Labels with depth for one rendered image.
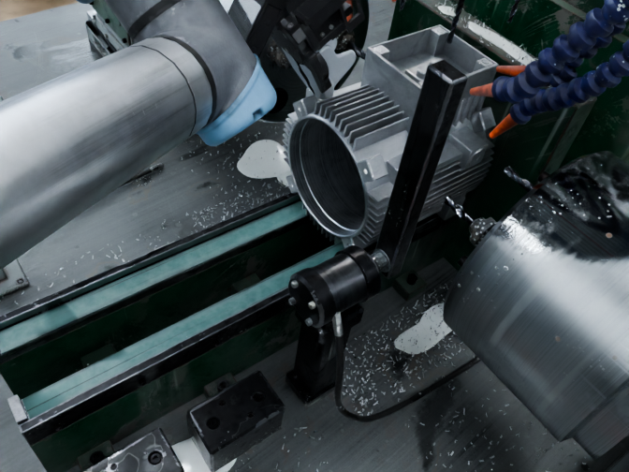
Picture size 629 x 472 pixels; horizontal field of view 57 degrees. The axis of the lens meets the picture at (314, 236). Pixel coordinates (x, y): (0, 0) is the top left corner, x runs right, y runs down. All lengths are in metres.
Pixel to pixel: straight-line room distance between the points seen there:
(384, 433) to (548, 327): 0.30
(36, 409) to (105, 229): 0.37
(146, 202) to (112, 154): 0.62
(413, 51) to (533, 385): 0.42
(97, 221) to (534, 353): 0.67
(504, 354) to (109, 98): 0.41
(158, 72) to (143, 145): 0.05
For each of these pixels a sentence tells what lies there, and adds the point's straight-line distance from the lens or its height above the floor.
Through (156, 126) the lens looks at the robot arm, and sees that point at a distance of 0.39.
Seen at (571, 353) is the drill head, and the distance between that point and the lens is 0.55.
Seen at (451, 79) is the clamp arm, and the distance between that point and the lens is 0.48.
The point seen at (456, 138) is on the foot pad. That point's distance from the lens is 0.72.
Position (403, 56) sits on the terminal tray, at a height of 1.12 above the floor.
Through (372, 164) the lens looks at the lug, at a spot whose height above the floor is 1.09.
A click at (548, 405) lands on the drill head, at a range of 0.59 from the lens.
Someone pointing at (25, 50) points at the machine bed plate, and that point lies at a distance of 1.37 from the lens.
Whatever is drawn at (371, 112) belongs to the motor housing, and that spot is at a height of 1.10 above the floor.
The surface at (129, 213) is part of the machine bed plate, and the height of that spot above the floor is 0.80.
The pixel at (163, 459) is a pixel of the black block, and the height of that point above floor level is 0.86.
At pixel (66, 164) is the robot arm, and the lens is 0.34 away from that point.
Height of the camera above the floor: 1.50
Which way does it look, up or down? 48 degrees down
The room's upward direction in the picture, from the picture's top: 9 degrees clockwise
